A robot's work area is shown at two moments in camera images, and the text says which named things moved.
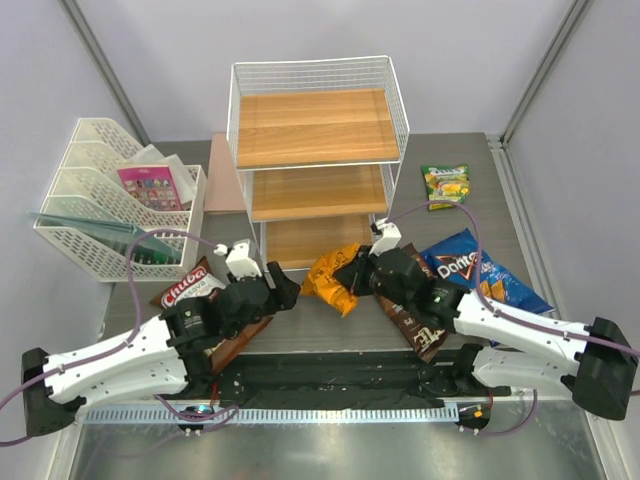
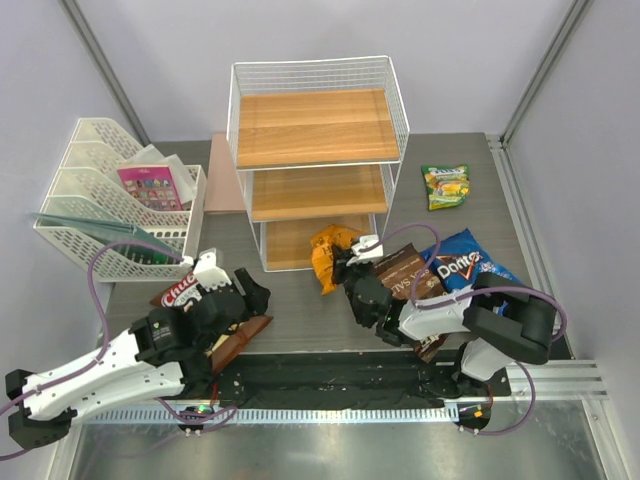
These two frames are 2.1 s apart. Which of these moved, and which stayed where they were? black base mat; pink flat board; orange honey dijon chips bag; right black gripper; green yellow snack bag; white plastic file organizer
Moved: right black gripper; orange honey dijon chips bag
Stayed: green yellow snack bag; white plastic file organizer; black base mat; pink flat board
